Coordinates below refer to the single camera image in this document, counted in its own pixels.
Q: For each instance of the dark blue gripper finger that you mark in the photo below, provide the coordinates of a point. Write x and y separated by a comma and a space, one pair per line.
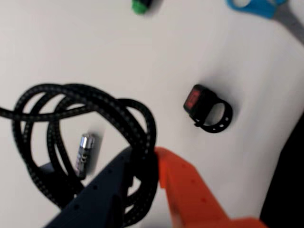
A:
95, 202

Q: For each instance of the black wristband with red display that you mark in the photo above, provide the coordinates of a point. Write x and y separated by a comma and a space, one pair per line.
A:
199, 102

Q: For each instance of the black silver AA battery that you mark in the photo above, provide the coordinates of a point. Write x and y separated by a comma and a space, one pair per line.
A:
83, 154

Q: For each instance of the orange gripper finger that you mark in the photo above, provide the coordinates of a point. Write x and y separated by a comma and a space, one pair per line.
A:
190, 202

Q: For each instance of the green plastic cap object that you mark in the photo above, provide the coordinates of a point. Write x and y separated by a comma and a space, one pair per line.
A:
140, 6

